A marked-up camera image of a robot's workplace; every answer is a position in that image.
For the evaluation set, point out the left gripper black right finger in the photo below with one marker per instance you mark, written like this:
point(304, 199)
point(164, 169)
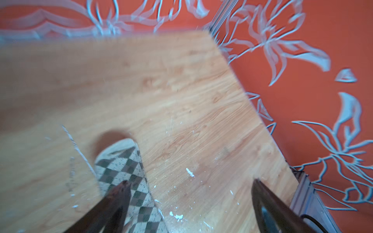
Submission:
point(272, 215)

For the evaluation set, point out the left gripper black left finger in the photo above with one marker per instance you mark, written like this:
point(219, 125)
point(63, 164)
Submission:
point(107, 216)

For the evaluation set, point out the brown argyle sock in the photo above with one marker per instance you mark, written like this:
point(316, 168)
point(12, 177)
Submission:
point(120, 162)

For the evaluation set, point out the aluminium frame rail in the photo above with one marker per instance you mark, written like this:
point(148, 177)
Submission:
point(221, 16)

